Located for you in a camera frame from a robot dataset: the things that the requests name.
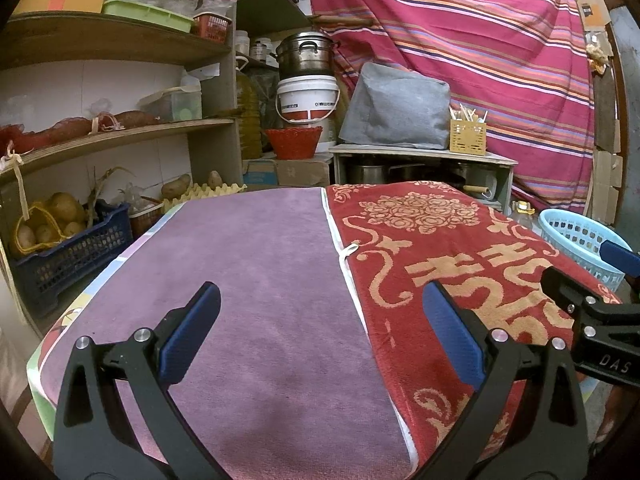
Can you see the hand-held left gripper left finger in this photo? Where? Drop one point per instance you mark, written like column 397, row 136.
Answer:
column 192, row 320

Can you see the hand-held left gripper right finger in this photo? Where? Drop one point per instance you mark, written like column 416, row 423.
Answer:
column 452, row 330

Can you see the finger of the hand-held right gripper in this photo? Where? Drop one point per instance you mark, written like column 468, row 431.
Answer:
column 622, row 257
column 570, row 290

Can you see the light blue plastic basket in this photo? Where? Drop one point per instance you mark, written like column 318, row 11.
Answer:
column 570, row 230

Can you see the purple towel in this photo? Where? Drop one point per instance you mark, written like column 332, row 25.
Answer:
column 250, row 285

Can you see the red patterned towel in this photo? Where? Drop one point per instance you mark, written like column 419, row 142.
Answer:
column 450, row 260

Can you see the small oil bottle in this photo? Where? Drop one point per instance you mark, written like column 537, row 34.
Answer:
column 523, row 209

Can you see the small woven basket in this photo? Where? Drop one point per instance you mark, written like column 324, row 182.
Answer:
column 146, row 220

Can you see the printed table sheet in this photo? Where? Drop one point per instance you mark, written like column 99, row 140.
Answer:
column 65, row 320

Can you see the blue plastic crate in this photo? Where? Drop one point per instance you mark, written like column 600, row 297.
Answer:
column 75, row 265

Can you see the yellow egg tray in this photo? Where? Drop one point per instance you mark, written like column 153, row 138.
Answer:
column 220, row 191

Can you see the potato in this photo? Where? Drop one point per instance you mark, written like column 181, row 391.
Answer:
column 176, row 187
column 215, row 180

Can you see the wooden rolling pin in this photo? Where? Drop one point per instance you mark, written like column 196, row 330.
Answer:
column 479, row 189

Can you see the yellow mesh bag of potatoes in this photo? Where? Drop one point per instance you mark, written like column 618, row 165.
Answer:
column 62, row 207

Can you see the low wooden cabinet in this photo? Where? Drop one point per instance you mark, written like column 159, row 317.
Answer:
column 425, row 154

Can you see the cardboard box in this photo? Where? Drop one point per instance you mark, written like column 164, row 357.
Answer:
column 300, row 172

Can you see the yellow utensil holder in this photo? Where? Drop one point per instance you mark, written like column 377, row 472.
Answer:
column 467, row 137

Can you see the red plastic basket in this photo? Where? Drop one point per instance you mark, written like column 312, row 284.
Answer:
column 294, row 144

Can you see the large oil bottle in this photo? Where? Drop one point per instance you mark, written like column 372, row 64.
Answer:
column 248, row 115

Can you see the clear plastic container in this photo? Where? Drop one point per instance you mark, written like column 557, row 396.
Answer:
column 175, row 105

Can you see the grey fabric cover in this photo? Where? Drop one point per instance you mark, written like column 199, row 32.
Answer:
column 400, row 110

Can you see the plain white bucket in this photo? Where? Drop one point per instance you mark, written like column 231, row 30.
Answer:
column 327, row 132

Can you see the red mesh bag sweet potatoes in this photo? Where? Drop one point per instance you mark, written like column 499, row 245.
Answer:
column 60, row 127

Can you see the white bucket red label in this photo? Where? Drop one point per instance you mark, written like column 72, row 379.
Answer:
column 307, row 97

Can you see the pink striped cloth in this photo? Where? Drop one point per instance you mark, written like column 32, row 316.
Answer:
column 450, row 35

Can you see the white jar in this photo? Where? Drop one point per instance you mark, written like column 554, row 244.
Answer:
column 242, row 42

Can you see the steel pot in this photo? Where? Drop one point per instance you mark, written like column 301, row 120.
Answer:
column 305, row 57

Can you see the small red basket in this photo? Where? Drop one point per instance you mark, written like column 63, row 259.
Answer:
column 212, row 26

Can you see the wooden shelf unit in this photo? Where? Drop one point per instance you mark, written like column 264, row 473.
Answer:
column 100, row 40

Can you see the green plastic tray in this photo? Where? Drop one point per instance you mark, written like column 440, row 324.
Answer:
column 147, row 15

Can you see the yellow box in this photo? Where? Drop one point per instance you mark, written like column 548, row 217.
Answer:
column 55, row 2

